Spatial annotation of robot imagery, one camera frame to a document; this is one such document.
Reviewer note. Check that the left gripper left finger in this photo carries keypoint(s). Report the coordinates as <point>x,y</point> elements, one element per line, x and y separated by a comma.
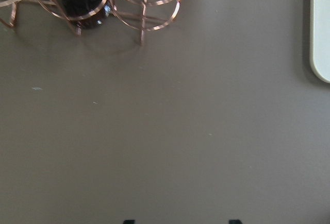
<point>129,221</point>

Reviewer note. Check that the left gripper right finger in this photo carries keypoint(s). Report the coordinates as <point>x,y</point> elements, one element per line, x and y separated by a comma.
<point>235,221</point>

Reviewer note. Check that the cream rabbit tray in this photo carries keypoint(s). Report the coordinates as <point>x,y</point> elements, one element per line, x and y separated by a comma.
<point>319,38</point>

